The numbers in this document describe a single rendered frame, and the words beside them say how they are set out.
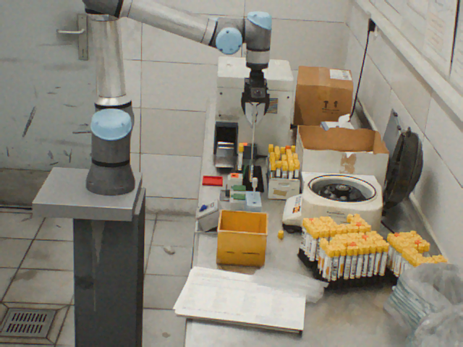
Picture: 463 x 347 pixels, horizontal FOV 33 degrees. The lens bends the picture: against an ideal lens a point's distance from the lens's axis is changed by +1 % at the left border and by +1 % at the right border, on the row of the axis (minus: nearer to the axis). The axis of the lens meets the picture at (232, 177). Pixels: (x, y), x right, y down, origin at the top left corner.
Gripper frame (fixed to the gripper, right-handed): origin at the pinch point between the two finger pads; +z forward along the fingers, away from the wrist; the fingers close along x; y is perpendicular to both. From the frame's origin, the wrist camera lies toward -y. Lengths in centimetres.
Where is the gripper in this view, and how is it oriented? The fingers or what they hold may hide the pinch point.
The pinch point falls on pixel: (253, 125)
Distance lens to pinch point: 245.3
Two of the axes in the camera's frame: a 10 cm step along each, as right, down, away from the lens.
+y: -0.1, -3.9, 9.2
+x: -10.0, -0.4, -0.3
